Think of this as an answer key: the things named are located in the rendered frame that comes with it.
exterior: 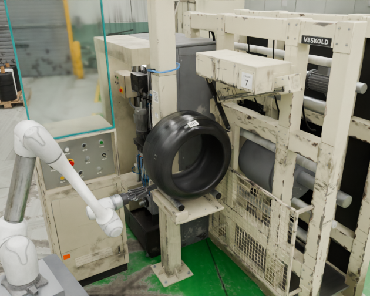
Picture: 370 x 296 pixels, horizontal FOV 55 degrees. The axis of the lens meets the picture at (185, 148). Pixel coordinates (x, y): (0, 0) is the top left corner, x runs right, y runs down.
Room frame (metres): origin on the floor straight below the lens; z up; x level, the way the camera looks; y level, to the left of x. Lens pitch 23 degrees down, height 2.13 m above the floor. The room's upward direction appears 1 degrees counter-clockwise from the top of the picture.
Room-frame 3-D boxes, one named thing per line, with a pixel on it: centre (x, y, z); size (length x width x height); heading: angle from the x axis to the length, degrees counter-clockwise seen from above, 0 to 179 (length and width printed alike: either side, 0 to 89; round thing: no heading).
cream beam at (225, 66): (2.15, -0.33, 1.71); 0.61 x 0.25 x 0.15; 29
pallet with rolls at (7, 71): (7.73, 3.85, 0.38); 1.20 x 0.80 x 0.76; 18
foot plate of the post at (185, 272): (2.34, 0.13, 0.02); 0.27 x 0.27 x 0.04; 29
